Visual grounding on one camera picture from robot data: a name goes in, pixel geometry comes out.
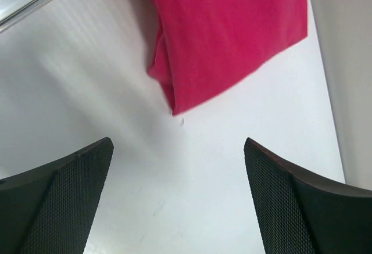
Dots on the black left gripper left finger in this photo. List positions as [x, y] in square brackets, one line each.
[51, 208]

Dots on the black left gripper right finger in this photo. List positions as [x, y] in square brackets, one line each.
[299, 211]

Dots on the pink-red t-shirt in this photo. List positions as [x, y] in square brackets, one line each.
[204, 47]

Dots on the aluminium table edge rail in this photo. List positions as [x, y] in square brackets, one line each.
[29, 1]

